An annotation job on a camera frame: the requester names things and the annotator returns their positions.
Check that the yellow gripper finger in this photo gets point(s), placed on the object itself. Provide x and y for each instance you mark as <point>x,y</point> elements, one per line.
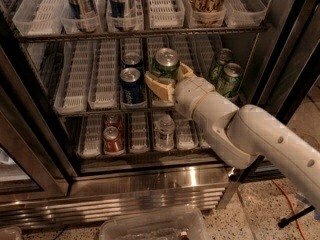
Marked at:
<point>162,87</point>
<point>184,72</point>

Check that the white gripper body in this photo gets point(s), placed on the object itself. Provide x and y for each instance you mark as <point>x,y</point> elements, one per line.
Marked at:
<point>189,95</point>

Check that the green soda can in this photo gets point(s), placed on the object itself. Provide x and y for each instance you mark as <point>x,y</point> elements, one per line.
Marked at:
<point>165,63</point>

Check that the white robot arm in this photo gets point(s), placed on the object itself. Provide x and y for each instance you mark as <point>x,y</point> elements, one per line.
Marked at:
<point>239,134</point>

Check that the front blue pepsi can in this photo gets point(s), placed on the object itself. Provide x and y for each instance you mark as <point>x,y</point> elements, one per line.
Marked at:
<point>131,83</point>

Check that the blue pepsi can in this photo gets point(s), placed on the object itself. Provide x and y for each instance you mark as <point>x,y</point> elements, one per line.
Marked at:
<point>131,83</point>
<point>132,60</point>

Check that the front right green can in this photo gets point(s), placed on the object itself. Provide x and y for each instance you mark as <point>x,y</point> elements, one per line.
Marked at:
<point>229,80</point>

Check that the rear right green can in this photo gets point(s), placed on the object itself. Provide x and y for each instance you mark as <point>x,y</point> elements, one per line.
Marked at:
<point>221,58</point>

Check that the rear blue pepsi can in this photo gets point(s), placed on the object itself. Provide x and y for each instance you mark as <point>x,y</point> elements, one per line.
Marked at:
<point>132,60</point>

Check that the rear red soda can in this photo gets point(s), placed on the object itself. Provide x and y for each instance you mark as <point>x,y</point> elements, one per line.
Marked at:
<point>114,120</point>

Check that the red soda can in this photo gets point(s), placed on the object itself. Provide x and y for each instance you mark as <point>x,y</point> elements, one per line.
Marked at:
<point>114,120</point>
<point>113,140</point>

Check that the gold lacroix can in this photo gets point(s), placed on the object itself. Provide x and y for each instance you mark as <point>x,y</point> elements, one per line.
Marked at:
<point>207,11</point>

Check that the front red soda can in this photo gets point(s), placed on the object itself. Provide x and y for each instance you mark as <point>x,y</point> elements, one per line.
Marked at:
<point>113,140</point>

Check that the stainless steel fridge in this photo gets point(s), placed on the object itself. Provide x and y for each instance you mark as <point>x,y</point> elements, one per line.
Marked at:
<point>54,170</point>

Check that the tall silver blue can right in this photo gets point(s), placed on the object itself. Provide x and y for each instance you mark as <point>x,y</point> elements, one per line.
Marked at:
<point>123,13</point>

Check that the tall silver blue can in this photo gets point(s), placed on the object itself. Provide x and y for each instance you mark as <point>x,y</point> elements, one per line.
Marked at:
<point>85,12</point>
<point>123,13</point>

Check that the open fridge glass door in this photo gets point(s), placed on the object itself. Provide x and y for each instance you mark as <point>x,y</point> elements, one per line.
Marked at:
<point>280,58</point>

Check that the tall silver blue can left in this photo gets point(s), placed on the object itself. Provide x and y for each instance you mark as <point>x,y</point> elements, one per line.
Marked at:
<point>85,12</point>

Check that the clear plastic water bottle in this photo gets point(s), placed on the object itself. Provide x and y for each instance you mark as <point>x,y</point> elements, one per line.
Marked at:
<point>165,128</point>

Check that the clear plastic bin on floor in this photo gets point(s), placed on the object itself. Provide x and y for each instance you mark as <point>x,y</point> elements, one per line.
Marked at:
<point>161,224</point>

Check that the black tripod leg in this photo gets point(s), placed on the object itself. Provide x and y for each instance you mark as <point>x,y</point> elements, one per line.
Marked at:
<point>286,221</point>

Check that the small clear container corner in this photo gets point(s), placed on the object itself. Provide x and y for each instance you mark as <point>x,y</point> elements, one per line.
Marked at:
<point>10,233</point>

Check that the top wire shelf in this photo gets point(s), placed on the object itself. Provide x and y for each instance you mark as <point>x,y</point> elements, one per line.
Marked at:
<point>142,34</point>

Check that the wire shelf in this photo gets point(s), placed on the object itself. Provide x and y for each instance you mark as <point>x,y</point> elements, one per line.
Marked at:
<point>142,34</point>
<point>143,107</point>

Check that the middle wire shelf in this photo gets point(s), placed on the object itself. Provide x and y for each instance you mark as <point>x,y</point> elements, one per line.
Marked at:
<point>143,107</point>

